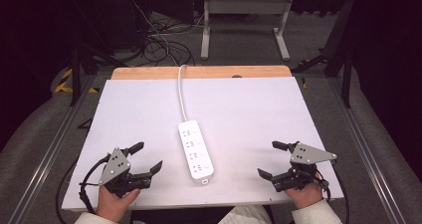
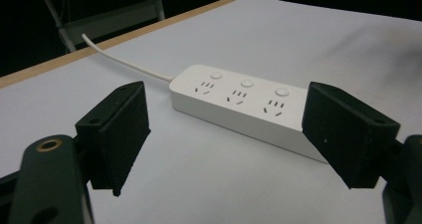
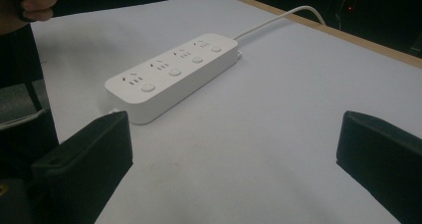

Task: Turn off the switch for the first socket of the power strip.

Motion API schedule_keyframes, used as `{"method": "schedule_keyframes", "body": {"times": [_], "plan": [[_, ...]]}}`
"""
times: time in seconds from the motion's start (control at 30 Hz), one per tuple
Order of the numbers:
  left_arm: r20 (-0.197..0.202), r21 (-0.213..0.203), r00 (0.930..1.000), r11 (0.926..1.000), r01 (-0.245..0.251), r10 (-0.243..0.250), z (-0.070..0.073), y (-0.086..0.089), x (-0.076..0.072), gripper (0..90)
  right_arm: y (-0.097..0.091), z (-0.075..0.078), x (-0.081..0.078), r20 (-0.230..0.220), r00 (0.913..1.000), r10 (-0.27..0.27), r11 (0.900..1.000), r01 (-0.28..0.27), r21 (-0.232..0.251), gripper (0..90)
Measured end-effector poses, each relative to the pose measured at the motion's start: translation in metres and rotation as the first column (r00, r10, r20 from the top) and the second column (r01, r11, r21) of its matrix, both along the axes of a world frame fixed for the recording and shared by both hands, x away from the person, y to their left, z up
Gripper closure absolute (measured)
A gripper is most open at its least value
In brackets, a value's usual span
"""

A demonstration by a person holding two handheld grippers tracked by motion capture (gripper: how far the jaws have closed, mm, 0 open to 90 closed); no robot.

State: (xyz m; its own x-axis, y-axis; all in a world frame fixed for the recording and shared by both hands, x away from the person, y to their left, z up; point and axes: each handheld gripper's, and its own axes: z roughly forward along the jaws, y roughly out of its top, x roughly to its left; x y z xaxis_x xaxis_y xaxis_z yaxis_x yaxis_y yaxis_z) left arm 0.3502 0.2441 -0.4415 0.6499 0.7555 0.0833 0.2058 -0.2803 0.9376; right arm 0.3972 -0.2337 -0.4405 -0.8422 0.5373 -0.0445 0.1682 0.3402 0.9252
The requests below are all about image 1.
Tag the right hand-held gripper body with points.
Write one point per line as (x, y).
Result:
(303, 171)

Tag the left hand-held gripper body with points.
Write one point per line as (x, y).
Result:
(114, 168)

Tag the person's right hand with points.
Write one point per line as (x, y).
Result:
(305, 196)

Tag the person's left hand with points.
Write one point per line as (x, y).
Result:
(114, 204)

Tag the white power strip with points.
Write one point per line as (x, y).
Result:
(195, 152)

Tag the person's right white sleeve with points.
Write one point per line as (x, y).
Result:
(317, 214)

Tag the person's white sleeve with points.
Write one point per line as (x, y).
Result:
(317, 214)
(94, 219)

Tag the person's white knit clothing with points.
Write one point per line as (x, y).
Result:
(245, 216)

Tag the white board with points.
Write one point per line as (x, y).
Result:
(239, 117)

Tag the person's left white sleeve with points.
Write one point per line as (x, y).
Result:
(94, 219)

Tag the yellow black hazard tape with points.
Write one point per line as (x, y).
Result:
(64, 83)

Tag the black metal stand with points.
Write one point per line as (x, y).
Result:
(79, 68)
(341, 51)

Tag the dark computer tower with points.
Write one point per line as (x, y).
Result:
(124, 18)

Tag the aluminium floor rail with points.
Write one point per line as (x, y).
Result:
(366, 151)
(44, 157)

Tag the grey metal table frame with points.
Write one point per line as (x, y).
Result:
(245, 6)

